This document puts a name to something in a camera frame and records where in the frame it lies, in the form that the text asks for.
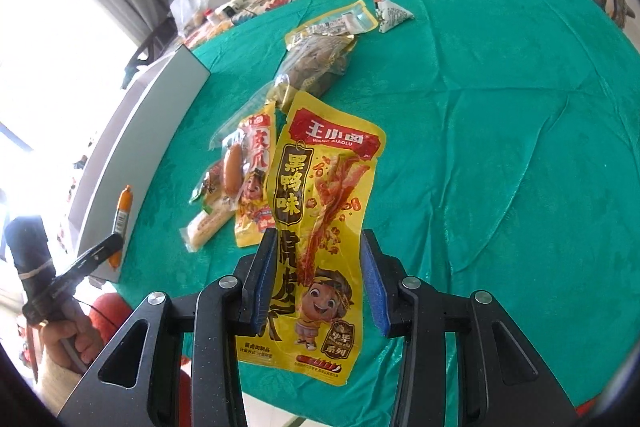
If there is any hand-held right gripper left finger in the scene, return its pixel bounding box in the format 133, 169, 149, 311
56, 228, 279, 427

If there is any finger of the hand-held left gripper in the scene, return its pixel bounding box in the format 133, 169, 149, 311
47, 233, 124, 308

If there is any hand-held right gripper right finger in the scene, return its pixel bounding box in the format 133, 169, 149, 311
361, 229, 583, 427

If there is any large yellow snack packet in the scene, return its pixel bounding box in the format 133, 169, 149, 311
235, 89, 388, 388

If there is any white storage box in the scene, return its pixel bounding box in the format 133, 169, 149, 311
67, 44, 211, 283

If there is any person's left forearm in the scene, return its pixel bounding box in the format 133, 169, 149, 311
37, 347, 88, 413

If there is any person's left hand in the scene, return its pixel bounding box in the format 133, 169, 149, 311
39, 299, 103, 375

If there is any orange sausage stick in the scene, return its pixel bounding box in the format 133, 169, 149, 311
111, 185, 133, 269

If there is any pale bread roll packet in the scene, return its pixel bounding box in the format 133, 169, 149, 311
181, 206, 237, 254

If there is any small yellow snack packet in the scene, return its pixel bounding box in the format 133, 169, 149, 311
235, 102, 278, 248

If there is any brown meat snack packet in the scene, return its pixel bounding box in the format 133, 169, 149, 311
190, 167, 226, 208

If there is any clear sausage packet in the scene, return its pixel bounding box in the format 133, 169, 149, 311
209, 127, 252, 208

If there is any dark wooden chair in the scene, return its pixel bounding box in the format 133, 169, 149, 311
122, 22, 176, 82

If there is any clear gold snack bag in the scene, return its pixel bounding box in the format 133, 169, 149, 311
267, 34, 356, 112

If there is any yellow-edged clear packet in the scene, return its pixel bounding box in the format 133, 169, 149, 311
285, 2, 378, 50

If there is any triangular printed snack packet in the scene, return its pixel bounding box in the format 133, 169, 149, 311
372, 0, 416, 34

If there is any clear plastic bag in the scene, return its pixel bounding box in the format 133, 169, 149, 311
170, 0, 213, 32

